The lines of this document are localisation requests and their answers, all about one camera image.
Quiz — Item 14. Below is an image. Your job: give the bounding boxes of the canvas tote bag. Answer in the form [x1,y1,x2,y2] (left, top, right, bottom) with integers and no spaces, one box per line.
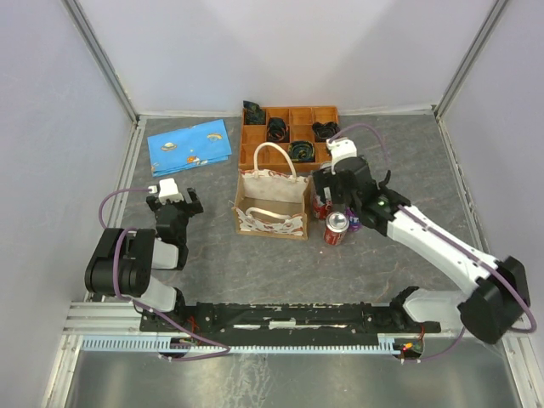
[232,142,312,241]

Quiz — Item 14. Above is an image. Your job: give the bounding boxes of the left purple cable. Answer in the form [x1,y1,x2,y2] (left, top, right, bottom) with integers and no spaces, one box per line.
[98,186,231,362]

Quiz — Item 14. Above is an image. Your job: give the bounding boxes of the wooden compartment tray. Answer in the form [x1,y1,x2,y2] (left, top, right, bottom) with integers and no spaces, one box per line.
[238,105,339,173]

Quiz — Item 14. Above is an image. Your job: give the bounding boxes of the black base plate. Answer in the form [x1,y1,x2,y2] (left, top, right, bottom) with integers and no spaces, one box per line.
[139,301,443,346]

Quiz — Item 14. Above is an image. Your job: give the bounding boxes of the purple soda can front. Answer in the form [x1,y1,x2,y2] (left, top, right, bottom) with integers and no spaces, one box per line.
[345,207,362,232]

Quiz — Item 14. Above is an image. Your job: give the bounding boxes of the purple cable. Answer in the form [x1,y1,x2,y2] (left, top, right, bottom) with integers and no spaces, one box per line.
[98,186,231,362]
[329,122,537,365]

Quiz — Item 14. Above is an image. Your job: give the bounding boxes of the red soda can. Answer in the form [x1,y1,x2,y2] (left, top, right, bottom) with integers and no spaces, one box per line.
[324,212,349,246]
[311,193,332,220]

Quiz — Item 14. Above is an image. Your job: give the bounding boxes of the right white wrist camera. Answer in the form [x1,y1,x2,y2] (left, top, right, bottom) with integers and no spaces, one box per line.
[326,138,357,175]

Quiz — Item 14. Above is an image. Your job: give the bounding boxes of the rolled black orange tie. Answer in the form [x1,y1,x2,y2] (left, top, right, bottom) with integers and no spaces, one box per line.
[266,117,290,144]

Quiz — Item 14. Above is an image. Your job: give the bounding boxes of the red soda can front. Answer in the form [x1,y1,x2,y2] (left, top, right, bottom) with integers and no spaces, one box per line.
[324,212,349,246]

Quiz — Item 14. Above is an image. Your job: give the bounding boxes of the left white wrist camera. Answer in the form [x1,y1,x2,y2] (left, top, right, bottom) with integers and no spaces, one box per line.
[148,178,184,204]

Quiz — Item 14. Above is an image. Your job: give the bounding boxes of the purple soda can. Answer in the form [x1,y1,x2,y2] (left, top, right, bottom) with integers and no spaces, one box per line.
[319,161,332,170]
[345,207,362,232]

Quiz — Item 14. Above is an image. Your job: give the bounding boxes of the blue space print cloth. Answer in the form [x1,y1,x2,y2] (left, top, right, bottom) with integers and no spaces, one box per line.
[147,120,232,177]

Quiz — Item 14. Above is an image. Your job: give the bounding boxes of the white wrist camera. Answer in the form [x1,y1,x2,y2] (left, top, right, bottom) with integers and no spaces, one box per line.
[148,178,184,204]
[326,138,357,175]

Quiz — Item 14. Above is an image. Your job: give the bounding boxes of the light blue cable duct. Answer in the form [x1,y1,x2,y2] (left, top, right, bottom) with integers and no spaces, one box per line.
[80,332,405,354]

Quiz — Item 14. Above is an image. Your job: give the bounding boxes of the rolled black tie right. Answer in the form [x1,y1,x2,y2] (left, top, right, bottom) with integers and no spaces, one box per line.
[312,122,340,143]

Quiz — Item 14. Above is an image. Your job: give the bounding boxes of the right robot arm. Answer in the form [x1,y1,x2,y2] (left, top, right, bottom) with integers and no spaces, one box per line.
[312,156,531,344]

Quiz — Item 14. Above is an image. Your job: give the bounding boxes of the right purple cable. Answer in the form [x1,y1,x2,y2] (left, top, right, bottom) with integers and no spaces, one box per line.
[329,122,537,365]

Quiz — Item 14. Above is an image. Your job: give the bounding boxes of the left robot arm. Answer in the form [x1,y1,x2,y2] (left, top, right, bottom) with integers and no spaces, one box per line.
[84,188,203,332]

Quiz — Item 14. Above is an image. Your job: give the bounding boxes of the aluminium frame rail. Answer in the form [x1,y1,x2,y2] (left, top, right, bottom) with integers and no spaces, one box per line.
[62,300,145,335]

